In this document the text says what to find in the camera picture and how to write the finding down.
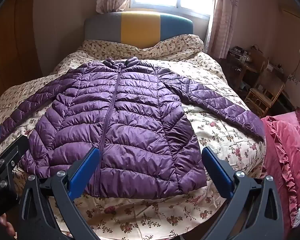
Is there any cluttered wooden desk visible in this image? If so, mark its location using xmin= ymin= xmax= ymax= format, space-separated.
xmin=225 ymin=45 xmax=284 ymax=90

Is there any floral bed quilt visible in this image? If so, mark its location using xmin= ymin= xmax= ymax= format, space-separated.
xmin=0 ymin=34 xmax=267 ymax=240

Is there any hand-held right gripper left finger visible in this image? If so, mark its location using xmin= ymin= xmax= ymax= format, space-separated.
xmin=19 ymin=146 xmax=101 ymax=240

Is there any pink ruffled blanket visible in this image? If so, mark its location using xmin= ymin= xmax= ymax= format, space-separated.
xmin=261 ymin=109 xmax=300 ymax=228

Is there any wooden chair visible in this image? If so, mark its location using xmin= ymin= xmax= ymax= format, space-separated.
xmin=244 ymin=60 xmax=285 ymax=118

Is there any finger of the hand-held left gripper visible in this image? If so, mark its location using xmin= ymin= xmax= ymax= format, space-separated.
xmin=0 ymin=135 xmax=29 ymax=180

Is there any person's left hand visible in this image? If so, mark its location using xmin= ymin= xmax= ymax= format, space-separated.
xmin=0 ymin=214 xmax=15 ymax=240

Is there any long floral curtain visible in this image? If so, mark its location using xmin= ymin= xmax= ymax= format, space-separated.
xmin=205 ymin=0 xmax=240 ymax=58

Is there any purple down jacket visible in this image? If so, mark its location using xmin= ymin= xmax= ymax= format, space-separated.
xmin=0 ymin=57 xmax=265 ymax=200

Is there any grey yellow blue headboard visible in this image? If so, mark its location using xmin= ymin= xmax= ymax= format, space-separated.
xmin=84 ymin=11 xmax=193 ymax=49

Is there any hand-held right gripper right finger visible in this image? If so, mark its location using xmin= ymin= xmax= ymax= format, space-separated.
xmin=202 ymin=146 xmax=284 ymax=240

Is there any wooden wardrobe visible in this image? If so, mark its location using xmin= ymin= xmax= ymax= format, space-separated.
xmin=0 ymin=0 xmax=35 ymax=108

